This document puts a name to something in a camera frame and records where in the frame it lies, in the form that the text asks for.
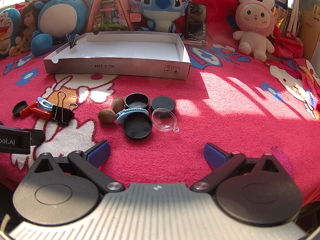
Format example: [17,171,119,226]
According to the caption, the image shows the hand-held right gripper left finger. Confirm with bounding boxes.
[26,140,125,193]

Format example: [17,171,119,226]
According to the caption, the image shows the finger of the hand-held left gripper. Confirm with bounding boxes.
[29,129,46,146]

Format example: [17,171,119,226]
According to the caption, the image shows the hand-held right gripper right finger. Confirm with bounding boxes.
[191,142,292,193]

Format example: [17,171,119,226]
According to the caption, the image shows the red crayon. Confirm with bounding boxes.
[29,107,52,120]
[19,102,38,118]

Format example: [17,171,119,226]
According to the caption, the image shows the large black binder clip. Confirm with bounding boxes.
[51,92,78,127]

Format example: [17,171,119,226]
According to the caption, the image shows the light blue hair clip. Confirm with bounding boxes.
[115,107,148,124]
[37,97,54,111]

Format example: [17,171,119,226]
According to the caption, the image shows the black round cap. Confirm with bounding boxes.
[12,101,28,117]
[124,93,150,110]
[122,114,153,140]
[150,96,176,119]

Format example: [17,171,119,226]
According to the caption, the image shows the brown nut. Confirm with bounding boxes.
[97,109,117,124]
[111,97,125,114]

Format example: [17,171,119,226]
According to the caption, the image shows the clear plastic dome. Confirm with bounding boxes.
[151,107,180,132]

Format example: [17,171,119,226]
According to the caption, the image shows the white cardboard box lid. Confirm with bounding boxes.
[43,31,192,80]

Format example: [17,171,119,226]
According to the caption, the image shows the pink cartoon printed blanket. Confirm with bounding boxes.
[0,34,320,208]

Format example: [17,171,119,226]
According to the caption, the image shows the small black binder clip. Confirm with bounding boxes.
[66,34,80,49]

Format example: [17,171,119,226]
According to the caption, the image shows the beige phone stand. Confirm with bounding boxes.
[183,39,208,47]

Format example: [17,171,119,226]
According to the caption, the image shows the blue robot cat plush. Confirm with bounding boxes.
[0,7,22,58]

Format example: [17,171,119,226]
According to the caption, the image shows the brown-haired doll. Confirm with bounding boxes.
[10,4,42,57]

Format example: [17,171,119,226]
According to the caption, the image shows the round blue mouse plush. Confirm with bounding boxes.
[31,0,96,57]

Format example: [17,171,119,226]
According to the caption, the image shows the red cloth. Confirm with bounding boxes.
[270,25,304,58]

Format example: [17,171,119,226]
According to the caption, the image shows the black smartphone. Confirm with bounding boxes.
[186,2,207,41]

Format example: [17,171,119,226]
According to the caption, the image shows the pink triangular house model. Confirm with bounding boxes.
[86,0,143,34]

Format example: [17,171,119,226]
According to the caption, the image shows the pink bunny plush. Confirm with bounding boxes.
[232,0,275,62]

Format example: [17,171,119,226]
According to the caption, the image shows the brown cardboard box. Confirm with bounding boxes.
[299,9,320,63]

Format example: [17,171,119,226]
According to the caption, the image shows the blue alien plush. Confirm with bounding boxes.
[129,0,192,33]

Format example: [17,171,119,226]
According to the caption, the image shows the white rack poles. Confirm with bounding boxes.
[285,0,304,39]

